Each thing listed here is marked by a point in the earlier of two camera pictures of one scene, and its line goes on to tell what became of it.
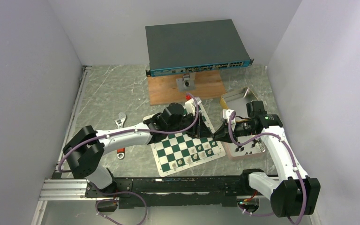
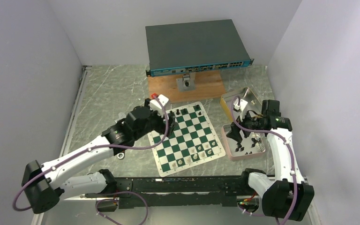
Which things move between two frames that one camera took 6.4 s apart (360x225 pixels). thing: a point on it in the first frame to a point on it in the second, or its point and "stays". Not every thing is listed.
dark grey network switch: x=191 y=47 stays
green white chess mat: x=176 y=152 stays
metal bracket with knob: x=187 y=83 stays
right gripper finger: x=223 y=135 to x=235 y=133
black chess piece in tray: x=254 y=141 stays
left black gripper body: x=194 y=132 to x=155 y=122
